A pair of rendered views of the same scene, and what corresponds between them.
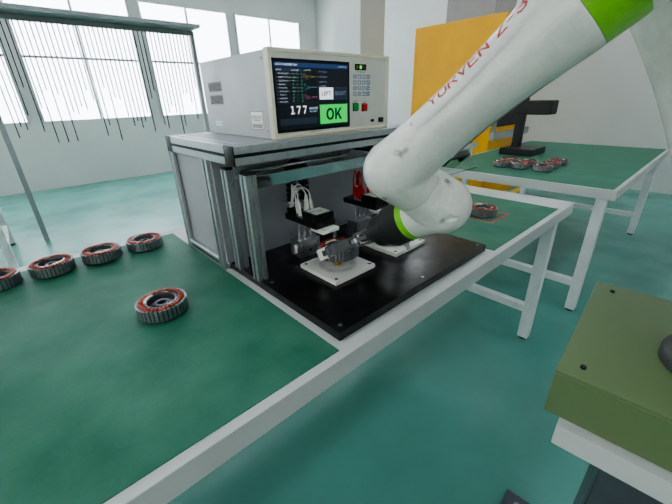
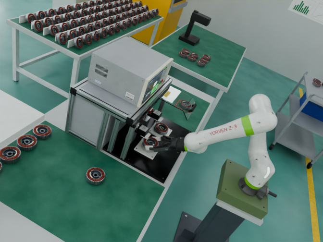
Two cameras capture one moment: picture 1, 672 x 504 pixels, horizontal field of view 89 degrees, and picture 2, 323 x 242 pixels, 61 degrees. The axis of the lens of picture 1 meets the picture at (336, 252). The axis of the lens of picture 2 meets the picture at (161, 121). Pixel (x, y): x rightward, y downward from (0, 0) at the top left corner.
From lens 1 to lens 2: 1.28 m
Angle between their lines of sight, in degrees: 35
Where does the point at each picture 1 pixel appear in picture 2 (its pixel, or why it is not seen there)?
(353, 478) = not seen: hidden behind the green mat
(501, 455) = (180, 199)
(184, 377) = (127, 204)
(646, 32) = not seen: hidden behind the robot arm
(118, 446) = (128, 227)
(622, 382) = (232, 192)
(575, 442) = (221, 204)
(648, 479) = (232, 210)
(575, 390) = (223, 194)
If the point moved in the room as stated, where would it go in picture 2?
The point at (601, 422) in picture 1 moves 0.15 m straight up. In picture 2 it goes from (227, 199) to (237, 186)
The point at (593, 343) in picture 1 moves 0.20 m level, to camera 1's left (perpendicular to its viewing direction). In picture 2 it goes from (227, 181) to (204, 186)
